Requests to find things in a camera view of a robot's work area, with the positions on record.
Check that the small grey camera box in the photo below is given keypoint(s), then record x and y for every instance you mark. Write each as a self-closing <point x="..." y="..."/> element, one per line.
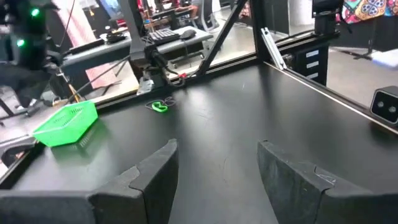
<point x="385" y="105"/>

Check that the silver angle bracket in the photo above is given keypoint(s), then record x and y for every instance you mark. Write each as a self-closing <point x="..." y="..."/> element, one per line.
<point x="274" y="49"/>

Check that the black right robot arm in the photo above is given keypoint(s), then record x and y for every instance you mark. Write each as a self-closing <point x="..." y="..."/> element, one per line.
<point x="133" y="31"/>

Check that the black computer mouse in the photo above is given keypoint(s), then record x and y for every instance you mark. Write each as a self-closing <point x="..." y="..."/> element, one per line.
<point x="188" y="34"/>

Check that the black drawer cabinet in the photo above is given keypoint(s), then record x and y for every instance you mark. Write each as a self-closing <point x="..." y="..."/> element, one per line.
<point x="300" y="68"/>

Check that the pink striped board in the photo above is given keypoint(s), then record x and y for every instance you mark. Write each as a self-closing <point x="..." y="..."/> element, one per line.
<point x="93" y="71"/>

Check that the grey metal bracket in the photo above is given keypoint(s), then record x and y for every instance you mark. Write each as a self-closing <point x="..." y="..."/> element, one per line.
<point x="145" y="87"/>

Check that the wide green rubber band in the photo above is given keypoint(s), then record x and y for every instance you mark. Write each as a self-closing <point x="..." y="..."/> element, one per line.
<point x="160" y="110"/>

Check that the black frame strut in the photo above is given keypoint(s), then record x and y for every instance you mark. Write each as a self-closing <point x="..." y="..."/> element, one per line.
<point x="224" y="34"/>

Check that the black equipment stand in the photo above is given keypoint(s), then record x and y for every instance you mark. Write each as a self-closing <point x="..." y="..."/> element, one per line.
<point x="325" y="18"/>

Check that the black rubber band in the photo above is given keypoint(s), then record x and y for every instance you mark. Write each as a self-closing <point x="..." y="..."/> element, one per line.
<point x="170" y="99"/>

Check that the green plastic basket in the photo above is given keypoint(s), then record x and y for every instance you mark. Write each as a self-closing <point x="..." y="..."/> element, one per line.
<point x="62" y="127"/>

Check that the black keyboard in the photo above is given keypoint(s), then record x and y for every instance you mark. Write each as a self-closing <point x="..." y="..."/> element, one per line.
<point x="163" y="35"/>

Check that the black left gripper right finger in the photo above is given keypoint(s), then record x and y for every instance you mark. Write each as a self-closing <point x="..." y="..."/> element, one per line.
<point x="295" y="193"/>

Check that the colourful patterned cloth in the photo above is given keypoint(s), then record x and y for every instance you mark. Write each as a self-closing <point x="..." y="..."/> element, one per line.
<point x="370" y="9"/>

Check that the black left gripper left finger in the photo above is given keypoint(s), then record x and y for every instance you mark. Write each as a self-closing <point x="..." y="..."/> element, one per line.
<point x="146" y="196"/>

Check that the black corner post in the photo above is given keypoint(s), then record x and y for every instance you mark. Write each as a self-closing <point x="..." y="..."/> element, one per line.
<point x="257" y="31"/>

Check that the grey desk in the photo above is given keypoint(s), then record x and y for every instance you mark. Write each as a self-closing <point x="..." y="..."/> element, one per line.
<point x="174" y="46"/>

